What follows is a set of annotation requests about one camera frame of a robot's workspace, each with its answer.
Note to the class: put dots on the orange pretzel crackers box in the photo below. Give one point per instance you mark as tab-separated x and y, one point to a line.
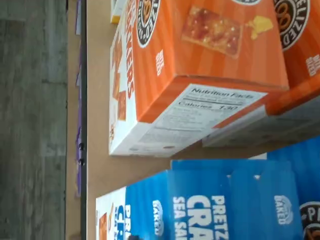
200	62
305	82

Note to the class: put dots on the dark metal shelf frame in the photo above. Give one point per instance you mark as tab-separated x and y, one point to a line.
83	100

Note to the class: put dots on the blue pretzel crackers box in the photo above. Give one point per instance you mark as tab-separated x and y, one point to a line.
307	170
200	185

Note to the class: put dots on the yellow brownie mix box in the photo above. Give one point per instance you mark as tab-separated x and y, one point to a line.
117	12

